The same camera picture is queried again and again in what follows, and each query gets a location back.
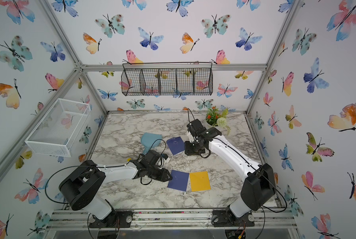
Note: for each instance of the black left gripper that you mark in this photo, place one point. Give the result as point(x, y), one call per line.
point(164, 173)

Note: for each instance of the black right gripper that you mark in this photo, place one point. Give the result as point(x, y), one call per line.
point(188, 151)

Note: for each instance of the yellow envelope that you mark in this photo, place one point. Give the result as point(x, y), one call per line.
point(199, 181)

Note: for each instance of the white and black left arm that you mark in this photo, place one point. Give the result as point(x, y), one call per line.
point(80, 188)

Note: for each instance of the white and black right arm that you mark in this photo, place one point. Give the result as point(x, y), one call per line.
point(258, 180)

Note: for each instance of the artificial flowers in white pot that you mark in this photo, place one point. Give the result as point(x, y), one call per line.
point(218, 118)

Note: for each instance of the teal plastic scoop dish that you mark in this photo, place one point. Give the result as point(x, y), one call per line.
point(150, 141)

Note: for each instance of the black wire wall basket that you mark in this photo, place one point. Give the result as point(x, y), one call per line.
point(167, 79)

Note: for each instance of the white mesh wall basket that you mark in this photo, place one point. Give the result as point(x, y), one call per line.
point(58, 129)

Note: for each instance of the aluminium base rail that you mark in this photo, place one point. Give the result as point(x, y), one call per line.
point(168, 219)

